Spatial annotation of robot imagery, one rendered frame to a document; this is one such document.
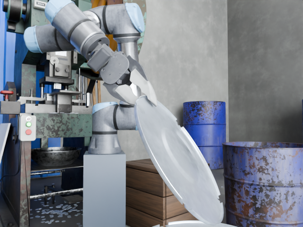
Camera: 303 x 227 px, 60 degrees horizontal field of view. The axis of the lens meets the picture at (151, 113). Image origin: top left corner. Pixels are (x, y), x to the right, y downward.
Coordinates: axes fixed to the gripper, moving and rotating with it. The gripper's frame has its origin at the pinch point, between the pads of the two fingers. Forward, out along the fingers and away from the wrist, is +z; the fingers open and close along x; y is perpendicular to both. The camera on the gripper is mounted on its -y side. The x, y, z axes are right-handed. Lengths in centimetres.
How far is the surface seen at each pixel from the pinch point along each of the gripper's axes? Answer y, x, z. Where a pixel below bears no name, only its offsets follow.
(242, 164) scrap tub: 72, -1, 33
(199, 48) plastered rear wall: 375, -67, -98
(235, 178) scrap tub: 76, 7, 35
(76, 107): 100, 51, -59
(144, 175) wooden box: 82, 41, 4
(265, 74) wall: 386, -108, 5
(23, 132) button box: 60, 66, -54
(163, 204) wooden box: 74, 41, 22
